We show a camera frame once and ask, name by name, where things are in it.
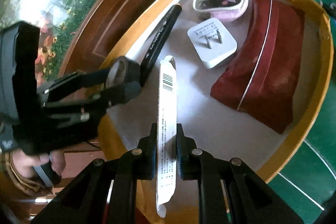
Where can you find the black tape roll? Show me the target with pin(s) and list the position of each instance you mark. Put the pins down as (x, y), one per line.
(131, 69)

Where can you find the yellow cardboard box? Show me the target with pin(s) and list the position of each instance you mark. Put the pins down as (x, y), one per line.
(325, 61)

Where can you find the white charger plug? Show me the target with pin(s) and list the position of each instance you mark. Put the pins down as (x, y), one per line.
(220, 53)

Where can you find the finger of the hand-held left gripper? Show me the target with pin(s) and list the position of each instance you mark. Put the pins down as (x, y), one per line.
(123, 92)
(94, 77)

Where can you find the person's left forearm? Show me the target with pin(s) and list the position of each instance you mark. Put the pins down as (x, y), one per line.
(26, 184)

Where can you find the person's left hand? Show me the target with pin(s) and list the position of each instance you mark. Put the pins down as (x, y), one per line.
(25, 165)

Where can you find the thick black pen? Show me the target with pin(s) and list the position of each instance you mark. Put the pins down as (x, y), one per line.
(160, 37)

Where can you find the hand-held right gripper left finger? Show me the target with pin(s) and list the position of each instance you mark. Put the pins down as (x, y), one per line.
(151, 158)

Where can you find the red pouch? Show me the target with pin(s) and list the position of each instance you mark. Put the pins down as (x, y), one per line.
(273, 69)

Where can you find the long white barcode package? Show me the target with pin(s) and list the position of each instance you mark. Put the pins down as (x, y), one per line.
(166, 108)

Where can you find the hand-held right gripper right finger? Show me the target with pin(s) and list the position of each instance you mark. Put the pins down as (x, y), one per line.
(179, 158)

